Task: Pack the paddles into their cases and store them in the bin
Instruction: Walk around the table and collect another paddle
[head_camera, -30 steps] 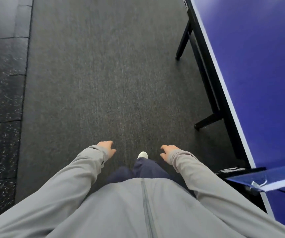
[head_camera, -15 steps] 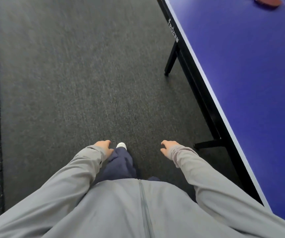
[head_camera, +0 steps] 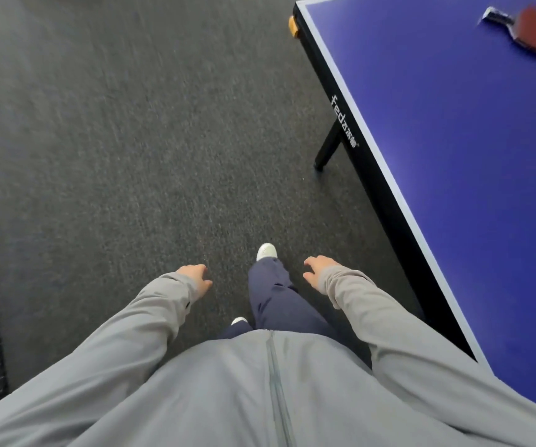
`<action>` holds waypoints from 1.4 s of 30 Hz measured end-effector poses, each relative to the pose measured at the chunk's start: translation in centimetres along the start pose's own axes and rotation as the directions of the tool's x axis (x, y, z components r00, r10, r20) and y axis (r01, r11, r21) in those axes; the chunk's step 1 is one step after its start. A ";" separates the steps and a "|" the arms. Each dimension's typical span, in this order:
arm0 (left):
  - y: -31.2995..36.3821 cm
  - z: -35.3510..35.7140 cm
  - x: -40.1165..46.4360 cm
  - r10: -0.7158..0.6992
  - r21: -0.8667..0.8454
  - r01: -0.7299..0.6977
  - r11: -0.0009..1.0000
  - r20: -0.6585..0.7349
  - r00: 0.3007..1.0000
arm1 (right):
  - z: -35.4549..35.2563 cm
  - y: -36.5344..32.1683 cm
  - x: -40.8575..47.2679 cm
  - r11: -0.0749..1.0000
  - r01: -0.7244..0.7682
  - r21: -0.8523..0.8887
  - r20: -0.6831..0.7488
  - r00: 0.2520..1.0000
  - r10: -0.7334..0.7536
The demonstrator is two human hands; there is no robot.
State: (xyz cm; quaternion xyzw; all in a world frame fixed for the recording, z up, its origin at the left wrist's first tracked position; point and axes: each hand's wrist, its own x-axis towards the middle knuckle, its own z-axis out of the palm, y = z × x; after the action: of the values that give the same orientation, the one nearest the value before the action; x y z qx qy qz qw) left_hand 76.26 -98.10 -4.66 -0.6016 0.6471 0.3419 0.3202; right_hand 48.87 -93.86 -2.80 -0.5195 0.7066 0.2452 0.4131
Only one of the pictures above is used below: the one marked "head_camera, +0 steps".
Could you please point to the person's right hand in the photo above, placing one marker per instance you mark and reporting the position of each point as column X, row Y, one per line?
column 321, row 264

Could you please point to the person's left hand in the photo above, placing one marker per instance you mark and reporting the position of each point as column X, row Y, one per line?
column 198, row 279

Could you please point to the person's right forearm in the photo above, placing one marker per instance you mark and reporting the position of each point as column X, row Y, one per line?
column 412, row 349

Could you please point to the person's left forearm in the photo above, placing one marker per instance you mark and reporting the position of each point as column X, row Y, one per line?
column 109, row 358

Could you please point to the white shoe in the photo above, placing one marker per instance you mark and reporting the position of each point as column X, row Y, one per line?
column 266, row 251
column 239, row 321

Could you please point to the grey zip jacket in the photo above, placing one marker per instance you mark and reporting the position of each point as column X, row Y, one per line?
column 230, row 395

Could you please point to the orange corner cap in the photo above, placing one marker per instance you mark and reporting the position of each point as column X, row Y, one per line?
column 293, row 26

